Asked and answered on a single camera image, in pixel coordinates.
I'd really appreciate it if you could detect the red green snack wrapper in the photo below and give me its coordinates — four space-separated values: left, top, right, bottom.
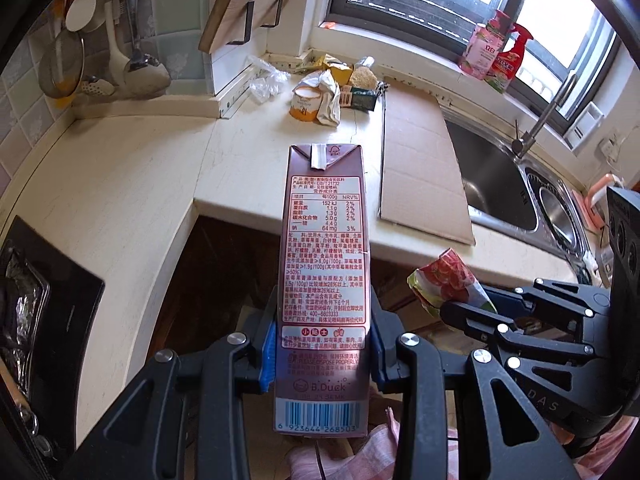
407 248 497 318

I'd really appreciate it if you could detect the maroon milk carton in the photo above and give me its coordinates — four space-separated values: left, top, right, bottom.
274 143 371 438

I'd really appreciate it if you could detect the white paper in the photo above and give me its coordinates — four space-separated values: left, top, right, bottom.
294 70 341 128

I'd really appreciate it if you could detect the dark green small box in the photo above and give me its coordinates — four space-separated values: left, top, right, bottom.
341 86 378 112

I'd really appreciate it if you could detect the orange white paper cup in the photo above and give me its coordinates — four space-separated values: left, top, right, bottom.
290 86 322 122

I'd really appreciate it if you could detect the beige straw loofah ball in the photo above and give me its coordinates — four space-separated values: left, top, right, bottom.
348 66 378 90

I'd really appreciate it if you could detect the yellow cardboard package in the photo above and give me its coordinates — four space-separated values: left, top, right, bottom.
299 54 354 86

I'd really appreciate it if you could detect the clear plastic bag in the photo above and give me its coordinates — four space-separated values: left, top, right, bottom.
247 55 291 104

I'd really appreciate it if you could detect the pink plaid sleeve forearm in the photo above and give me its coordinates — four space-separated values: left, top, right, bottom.
286 398 639 479

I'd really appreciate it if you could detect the chrome sink faucet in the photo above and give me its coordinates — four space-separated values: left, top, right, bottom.
511 70 578 159

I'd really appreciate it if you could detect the stainless steel sink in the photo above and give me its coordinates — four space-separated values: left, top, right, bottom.
442 110 602 286

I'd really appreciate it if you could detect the brown cardboard sheet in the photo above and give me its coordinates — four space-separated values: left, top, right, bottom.
380 82 475 246

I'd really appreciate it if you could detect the red spray bottle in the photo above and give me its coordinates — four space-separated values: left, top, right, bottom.
484 23 534 93

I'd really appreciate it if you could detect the black gas stove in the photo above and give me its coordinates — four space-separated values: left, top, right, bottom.
1 217 105 477

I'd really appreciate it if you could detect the pink refill pouch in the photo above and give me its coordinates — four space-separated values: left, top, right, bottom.
458 10 511 80

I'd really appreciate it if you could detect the steel soup ladle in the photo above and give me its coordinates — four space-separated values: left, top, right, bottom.
124 0 170 98

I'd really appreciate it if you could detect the white plastic ladle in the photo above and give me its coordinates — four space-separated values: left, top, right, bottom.
104 0 129 90

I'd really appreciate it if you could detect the metal mesh strainer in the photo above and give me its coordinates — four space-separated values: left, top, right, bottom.
38 29 85 100

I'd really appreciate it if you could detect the white rice spoon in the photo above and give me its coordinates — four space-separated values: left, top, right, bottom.
65 0 98 32

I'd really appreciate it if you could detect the dark window frame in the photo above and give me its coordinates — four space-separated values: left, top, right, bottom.
328 0 620 133

